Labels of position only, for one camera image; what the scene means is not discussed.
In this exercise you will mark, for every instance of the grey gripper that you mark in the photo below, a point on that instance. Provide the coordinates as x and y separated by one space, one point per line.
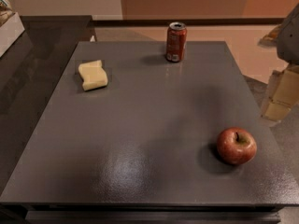
290 37

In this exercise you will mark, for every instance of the yellow sponge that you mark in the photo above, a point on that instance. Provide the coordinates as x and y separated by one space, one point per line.
93 75

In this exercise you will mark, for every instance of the white box at left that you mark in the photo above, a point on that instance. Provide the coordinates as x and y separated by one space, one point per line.
10 32

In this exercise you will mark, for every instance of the dark side counter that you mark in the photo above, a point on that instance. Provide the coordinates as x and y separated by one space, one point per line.
29 73

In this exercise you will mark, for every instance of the red soda can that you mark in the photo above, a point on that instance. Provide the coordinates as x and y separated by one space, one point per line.
176 41

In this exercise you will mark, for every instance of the red apple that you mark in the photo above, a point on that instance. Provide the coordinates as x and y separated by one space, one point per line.
236 146

